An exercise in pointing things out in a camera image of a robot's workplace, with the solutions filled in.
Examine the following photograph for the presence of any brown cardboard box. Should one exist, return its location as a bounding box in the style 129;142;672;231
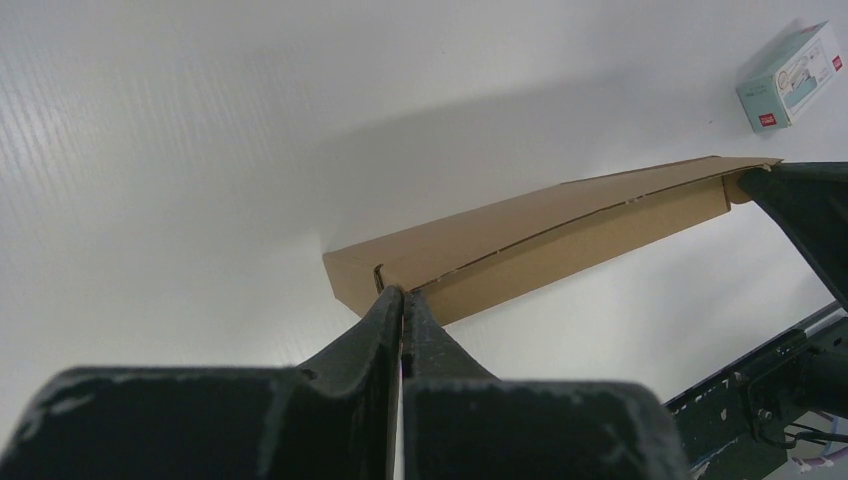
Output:
323;156;776;325

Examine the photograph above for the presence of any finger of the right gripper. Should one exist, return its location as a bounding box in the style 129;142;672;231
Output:
738;162;847;307

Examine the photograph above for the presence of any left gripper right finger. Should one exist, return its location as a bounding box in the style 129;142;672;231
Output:
401;293;690;479

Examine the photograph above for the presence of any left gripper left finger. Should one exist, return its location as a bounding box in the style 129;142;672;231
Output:
1;287;404;479

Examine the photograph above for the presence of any white teal box on table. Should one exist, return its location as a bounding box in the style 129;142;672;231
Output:
735;21;847;134

